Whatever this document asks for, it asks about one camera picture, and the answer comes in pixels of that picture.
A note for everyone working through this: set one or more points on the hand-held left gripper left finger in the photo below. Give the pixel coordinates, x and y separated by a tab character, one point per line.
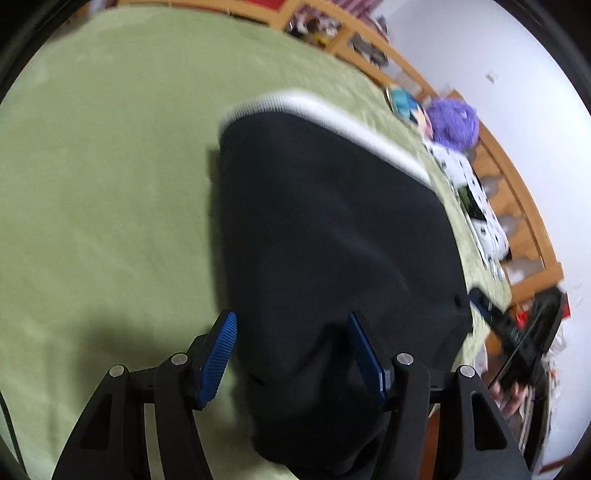
217	355

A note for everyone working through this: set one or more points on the white black-spotted plush toy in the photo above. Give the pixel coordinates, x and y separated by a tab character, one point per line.
485	221

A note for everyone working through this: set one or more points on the person's right hand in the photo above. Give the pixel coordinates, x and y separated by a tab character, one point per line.
510	401

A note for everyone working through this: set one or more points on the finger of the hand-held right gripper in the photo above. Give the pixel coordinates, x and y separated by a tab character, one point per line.
487	309

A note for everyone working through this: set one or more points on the clutter of small items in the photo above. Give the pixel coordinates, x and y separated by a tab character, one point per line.
332	27

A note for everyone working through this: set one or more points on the black pants with white stripe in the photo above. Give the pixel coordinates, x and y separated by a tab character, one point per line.
332	230

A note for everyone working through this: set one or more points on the purple plush toy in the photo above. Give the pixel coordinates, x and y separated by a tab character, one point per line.
455	122

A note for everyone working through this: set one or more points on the green blanket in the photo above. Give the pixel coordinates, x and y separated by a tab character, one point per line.
115	184

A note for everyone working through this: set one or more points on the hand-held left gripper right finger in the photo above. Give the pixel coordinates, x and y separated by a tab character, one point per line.
367	355

